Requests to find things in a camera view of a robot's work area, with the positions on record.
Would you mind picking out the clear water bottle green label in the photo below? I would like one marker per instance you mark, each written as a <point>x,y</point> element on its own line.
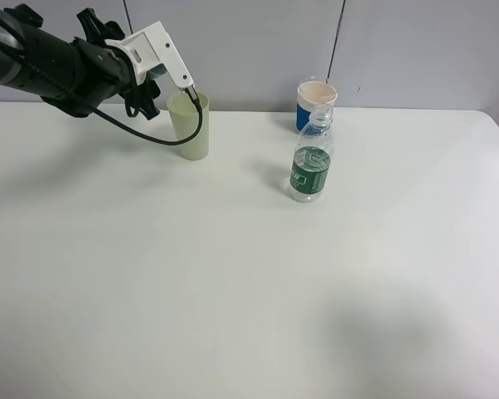
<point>312,156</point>

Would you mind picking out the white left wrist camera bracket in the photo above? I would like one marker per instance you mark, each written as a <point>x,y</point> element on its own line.
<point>152,47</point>

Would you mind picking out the teal blue plastic cup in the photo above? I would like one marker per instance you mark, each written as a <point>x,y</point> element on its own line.
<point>156,72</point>

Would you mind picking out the pale yellow-green plastic cup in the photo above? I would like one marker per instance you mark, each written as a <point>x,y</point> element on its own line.
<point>185,118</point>

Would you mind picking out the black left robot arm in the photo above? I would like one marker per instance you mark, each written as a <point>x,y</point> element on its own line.
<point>77,76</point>

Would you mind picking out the blue sleeved paper cup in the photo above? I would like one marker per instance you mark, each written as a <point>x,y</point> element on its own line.
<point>310,92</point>

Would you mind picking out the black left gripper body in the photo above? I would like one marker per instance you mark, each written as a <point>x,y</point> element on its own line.
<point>138,98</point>

